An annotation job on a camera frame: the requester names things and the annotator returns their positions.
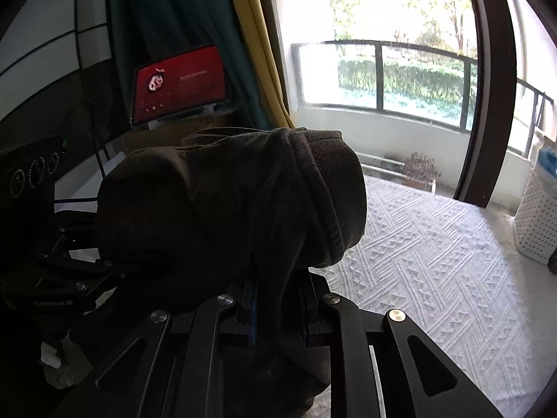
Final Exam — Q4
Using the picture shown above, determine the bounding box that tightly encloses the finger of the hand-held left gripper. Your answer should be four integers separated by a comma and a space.
0, 248, 131, 314

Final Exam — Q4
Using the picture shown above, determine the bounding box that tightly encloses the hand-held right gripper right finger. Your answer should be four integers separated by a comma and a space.
298, 270, 505, 418

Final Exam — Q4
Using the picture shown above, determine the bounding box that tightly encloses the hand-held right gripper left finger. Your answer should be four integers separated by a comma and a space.
56, 281, 262, 418

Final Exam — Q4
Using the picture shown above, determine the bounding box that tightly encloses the dark grey t-shirt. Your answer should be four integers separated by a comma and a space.
93, 126, 368, 418

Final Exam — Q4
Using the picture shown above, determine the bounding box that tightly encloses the white crumpled paper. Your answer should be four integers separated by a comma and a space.
39, 342, 62, 366

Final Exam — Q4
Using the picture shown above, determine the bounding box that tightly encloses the potted plant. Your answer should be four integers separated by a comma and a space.
400, 152, 442, 192

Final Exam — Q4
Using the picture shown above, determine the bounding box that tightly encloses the tablet with red screen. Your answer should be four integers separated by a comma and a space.
131, 44, 231, 128

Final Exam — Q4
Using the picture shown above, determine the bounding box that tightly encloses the brown cardboard box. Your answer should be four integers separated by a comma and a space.
122, 113, 244, 153

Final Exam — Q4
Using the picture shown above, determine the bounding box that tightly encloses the teal curtain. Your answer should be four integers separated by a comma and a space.
104, 0, 270, 131

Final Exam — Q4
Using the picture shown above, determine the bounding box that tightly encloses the white perforated basket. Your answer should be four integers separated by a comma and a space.
513, 148, 557, 264

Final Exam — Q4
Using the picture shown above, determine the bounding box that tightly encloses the black balcony railing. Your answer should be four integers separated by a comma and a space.
291, 39, 557, 157

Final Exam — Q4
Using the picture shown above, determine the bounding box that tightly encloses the yellow curtain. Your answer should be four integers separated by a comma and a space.
224, 0, 297, 129

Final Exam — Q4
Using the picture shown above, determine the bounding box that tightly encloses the blue packet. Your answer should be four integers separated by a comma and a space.
535, 146, 557, 170

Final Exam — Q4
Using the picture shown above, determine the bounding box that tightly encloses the black cable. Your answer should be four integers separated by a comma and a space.
65, 100, 109, 179

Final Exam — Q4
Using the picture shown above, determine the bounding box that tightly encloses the dark brown sliding door frame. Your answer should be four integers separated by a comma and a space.
453, 0, 518, 207

